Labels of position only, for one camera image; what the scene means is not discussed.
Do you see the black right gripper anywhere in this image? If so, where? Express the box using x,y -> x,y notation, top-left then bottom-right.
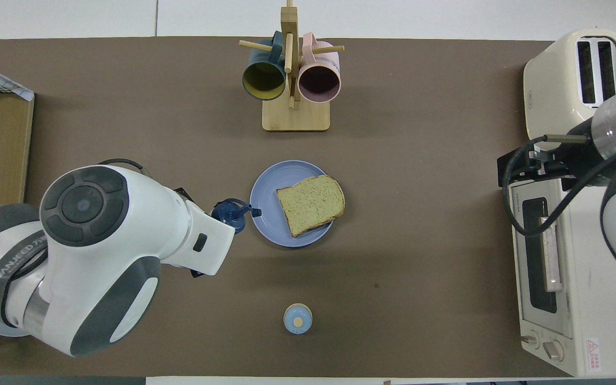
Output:
497,120 -> 605,191

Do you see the seasoning bottle navy cap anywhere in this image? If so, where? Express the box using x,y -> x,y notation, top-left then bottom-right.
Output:
211,198 -> 262,235

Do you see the slice of bread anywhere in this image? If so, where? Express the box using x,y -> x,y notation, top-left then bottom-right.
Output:
276,175 -> 346,238

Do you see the blue round plate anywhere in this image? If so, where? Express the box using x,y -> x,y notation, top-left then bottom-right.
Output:
250,160 -> 341,248

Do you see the cream two-slot toaster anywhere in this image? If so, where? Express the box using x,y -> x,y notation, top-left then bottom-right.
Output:
523,29 -> 616,145

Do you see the wooden mug tree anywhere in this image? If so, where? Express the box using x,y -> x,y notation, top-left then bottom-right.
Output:
238,0 -> 345,132

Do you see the dark teal mug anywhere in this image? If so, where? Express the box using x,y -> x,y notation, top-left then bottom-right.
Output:
242,30 -> 287,101

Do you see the white toaster oven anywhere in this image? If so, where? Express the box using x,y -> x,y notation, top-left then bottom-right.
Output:
509,171 -> 616,378

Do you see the brown table mat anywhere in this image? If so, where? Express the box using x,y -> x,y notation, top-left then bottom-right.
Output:
0,36 -> 616,378

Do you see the pink ribbed mug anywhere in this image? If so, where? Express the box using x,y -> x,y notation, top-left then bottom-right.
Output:
297,32 -> 342,104

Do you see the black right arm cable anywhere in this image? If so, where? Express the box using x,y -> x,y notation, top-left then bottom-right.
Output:
502,134 -> 616,237

